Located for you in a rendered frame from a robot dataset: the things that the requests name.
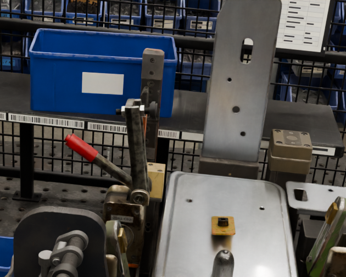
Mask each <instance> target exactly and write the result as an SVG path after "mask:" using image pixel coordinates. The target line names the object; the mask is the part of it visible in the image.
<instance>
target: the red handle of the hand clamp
mask: <svg viewBox="0 0 346 277"><path fill-rule="evenodd" d="M64 140H65V141H66V143H65V145H66V146H68V147H69V148H71V149H72V150H73V151H75V152H76V153H78V154H79V155H80V156H82V157H83V158H84V159H86V160H88V161H89V162H93V163H94V164H95V165H97V166H98V167H100V168H101V169H103V170H104V171H106V172H107V173H108V174H110V175H111V176H112V177H114V178H116V179H117V180H118V181H120V182H121V183H122V184H124V185H125V186H127V187H128V188H129V189H131V190H132V191H133V187H132V177H131V176H130V175H129V174H127V173H126V172H124V171H123V170H121V169H120V168H119V167H117V166H116V165H115V164H113V163H112V162H110V161H109V160H107V159H106V158H104V157H103V156H102V155H100V154H99V153H98V151H97V150H96V149H94V148H93V147H92V146H90V145H89V144H87V143H86V142H85V141H83V140H82V139H80V138H79V137H77V136H76V135H75V134H73V133H72V134H71V135H69V134H68V135H67V136H66V138H65V139H64Z"/></svg>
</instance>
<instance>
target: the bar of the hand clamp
mask: <svg viewBox="0 0 346 277"><path fill-rule="evenodd" d="M145 114H150V118H152V120H157V118H159V106H158V103H156V101H155V102H152V103H150V105H149V108H145V106H142V102H141V99H134V98H132V99H127V102H126V105H125V106H121V109H116V115H121V116H122V117H123V118H125V119H126V129H127V139H128V146H129V156H130V166H131V176H132V187H133V190H135V189H143V190H146V191H147V192H148V193H149V196H150V190H149V179H148V167H147V155H146V144H145V137H144V125H143V117H145Z"/></svg>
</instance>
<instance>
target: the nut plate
mask: <svg viewBox="0 0 346 277"><path fill-rule="evenodd" d="M211 228H212V234H213V235H235V234H236V231H235V221H234V217H231V216H213V217H211ZM222 231H225V232H222Z"/></svg>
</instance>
